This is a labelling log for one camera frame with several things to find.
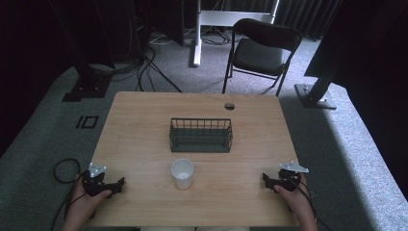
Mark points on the black folding chair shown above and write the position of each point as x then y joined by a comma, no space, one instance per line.
261,54

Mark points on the white cup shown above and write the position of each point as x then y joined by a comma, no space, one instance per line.
182,174

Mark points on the person's right hand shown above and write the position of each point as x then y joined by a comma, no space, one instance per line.
296,202

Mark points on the person's left hand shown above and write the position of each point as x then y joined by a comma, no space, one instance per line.
84,205

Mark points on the white desk frame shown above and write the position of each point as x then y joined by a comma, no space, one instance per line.
198,38

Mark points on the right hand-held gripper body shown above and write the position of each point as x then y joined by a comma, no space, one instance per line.
288,178

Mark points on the black metal stand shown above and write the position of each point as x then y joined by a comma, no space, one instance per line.
316,93
88,77

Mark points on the dark grey curtain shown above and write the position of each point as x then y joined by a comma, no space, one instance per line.
304,16

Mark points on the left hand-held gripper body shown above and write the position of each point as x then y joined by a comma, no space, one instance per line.
93,184

